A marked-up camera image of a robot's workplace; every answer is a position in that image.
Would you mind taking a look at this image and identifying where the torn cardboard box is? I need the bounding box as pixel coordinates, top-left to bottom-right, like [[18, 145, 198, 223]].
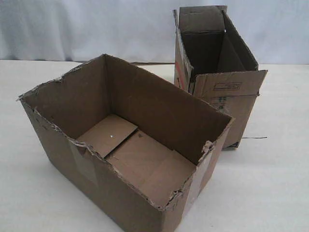
[[19, 54, 233, 232]]

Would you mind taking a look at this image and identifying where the tall cardboard box with flaps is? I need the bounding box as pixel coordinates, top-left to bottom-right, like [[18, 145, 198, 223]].
[[173, 5, 267, 150]]

